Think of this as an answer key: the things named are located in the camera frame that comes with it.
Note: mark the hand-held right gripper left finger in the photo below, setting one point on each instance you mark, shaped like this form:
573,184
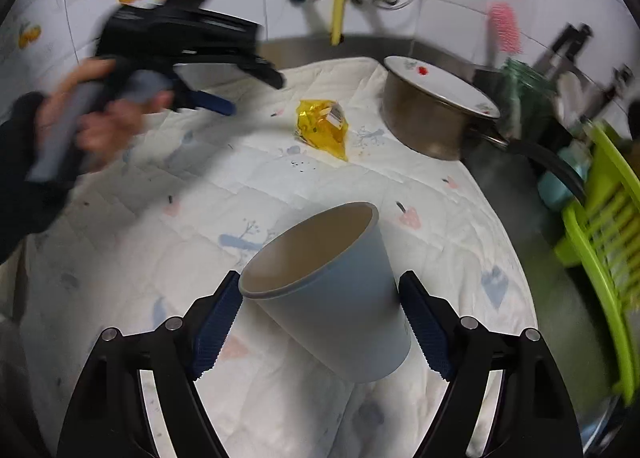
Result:
217,323

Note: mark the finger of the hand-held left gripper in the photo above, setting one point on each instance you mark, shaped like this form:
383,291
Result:
265,73
210,102

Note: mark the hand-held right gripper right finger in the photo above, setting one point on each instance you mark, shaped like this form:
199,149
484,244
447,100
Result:
425,325

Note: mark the grey-blue paper cup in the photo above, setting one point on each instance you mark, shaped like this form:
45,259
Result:
340,298

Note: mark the person's left forearm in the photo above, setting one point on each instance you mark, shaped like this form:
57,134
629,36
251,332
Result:
20,178

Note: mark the person's left hand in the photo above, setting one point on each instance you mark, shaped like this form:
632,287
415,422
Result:
115,128

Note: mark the yellow plastic wrapper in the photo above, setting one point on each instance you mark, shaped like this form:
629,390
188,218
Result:
322,130

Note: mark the white printed quilted mat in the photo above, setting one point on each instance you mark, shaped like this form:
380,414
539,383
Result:
150,238

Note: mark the white printed plate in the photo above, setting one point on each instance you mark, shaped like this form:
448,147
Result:
440,83

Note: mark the teal cup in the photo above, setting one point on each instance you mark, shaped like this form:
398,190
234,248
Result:
557,183

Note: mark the green plastic dish rack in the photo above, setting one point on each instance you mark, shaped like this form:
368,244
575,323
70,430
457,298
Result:
605,238

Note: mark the pink brush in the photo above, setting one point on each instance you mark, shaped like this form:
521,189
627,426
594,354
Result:
505,25

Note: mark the green ribbed glass container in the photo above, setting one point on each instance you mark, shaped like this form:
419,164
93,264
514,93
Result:
525,93

